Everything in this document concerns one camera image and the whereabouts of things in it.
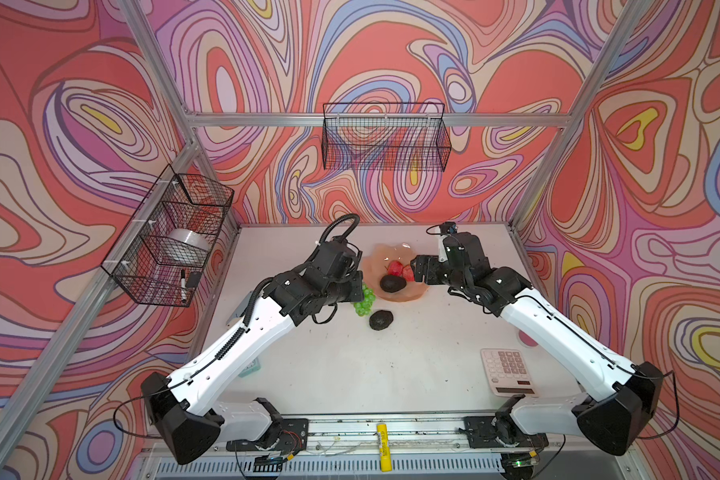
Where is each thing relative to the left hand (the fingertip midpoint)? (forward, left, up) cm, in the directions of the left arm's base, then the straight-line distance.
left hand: (367, 281), depth 72 cm
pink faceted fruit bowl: (+23, -3, -24) cm, 33 cm away
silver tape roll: (+6, +43, +7) cm, 44 cm away
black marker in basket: (-1, +45, -1) cm, 45 cm away
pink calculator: (-14, -40, -25) cm, 49 cm away
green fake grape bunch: (-4, +1, -6) cm, 7 cm away
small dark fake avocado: (+1, -4, -21) cm, 22 cm away
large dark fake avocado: (+14, -9, -21) cm, 27 cm away
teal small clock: (-12, +32, -24) cm, 42 cm away
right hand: (+6, -16, -3) cm, 17 cm away
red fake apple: (+20, -10, -22) cm, 31 cm away
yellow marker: (-33, -4, -24) cm, 41 cm away
